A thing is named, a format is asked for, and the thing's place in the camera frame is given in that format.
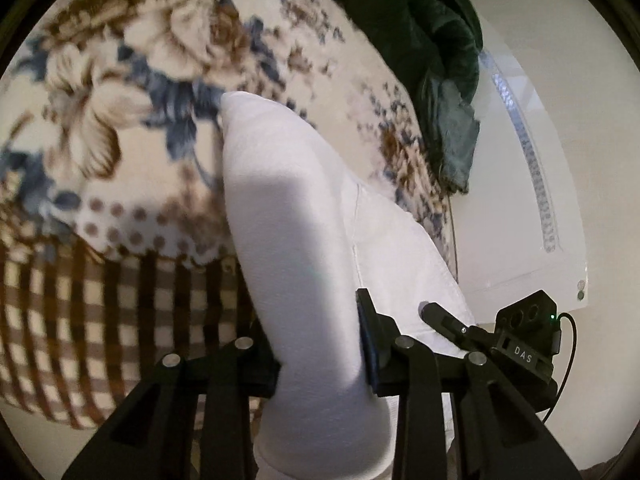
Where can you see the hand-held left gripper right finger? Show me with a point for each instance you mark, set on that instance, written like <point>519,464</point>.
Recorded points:
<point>368,360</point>

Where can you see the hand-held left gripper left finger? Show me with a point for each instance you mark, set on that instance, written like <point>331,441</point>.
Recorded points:
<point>225,385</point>

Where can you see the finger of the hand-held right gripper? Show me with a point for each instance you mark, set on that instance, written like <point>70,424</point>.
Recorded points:
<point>450,322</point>

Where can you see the white pants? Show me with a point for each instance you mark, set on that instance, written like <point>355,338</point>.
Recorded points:
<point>290,235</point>

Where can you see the white headboard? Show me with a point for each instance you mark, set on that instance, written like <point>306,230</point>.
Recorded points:
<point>500,240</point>

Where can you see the folded blue jeans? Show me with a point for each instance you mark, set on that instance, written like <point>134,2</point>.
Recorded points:
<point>457,135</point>

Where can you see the dark green plush blanket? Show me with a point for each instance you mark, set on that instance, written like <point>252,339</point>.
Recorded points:
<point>390,5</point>

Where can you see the bed with floral sheet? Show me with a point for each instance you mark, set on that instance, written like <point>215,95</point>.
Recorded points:
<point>100,85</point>

